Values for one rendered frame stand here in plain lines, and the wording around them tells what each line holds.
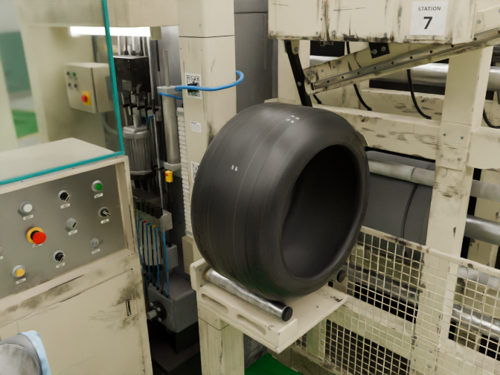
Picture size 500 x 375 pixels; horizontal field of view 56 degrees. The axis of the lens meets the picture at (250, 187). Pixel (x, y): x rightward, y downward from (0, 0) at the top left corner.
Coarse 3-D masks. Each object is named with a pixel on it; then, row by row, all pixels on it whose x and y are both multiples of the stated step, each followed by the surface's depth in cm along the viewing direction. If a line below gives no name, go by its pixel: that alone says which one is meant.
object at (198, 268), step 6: (192, 264) 154; (198, 264) 154; (204, 264) 156; (192, 270) 154; (198, 270) 154; (204, 270) 156; (192, 276) 155; (198, 276) 155; (204, 276) 156; (192, 282) 156; (198, 282) 156; (204, 282) 158; (192, 288) 157; (198, 288) 156
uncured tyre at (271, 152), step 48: (240, 144) 123; (288, 144) 118; (336, 144) 154; (192, 192) 130; (240, 192) 117; (288, 192) 118; (336, 192) 163; (240, 240) 119; (288, 240) 167; (336, 240) 159; (288, 288) 130
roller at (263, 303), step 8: (208, 272) 156; (216, 272) 154; (208, 280) 156; (216, 280) 153; (224, 280) 151; (224, 288) 151; (232, 288) 148; (240, 288) 146; (240, 296) 146; (248, 296) 143; (256, 296) 142; (256, 304) 142; (264, 304) 139; (272, 304) 138; (280, 304) 137; (272, 312) 137; (280, 312) 135; (288, 312) 136; (288, 320) 136
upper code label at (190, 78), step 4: (188, 76) 147; (192, 76) 145; (196, 76) 144; (200, 76) 143; (188, 80) 147; (192, 80) 146; (196, 80) 144; (200, 80) 143; (200, 84) 144; (188, 92) 149; (192, 92) 147; (196, 92) 146; (200, 92) 145; (188, 96) 149; (192, 96) 148; (196, 96) 146; (200, 96) 145
